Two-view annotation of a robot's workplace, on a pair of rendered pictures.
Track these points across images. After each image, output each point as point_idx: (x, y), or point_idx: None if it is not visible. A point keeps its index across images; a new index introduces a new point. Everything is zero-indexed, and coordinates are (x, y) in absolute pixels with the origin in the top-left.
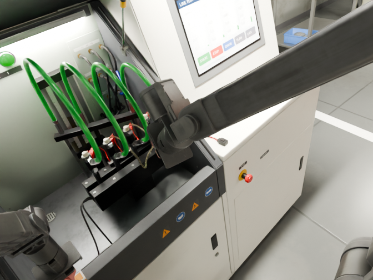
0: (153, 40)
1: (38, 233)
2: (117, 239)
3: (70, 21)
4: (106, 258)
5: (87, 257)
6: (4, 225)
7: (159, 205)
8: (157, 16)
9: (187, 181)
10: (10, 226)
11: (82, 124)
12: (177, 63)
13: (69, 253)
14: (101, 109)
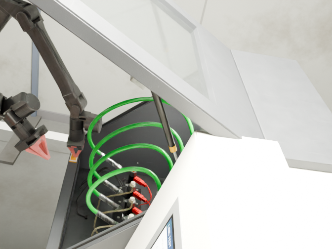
0: (157, 200)
1: (68, 108)
2: (73, 182)
3: None
4: (69, 172)
5: (101, 190)
6: (62, 84)
7: (65, 210)
8: (167, 197)
9: (61, 237)
10: (62, 88)
11: (94, 119)
12: (141, 243)
13: (74, 143)
14: None
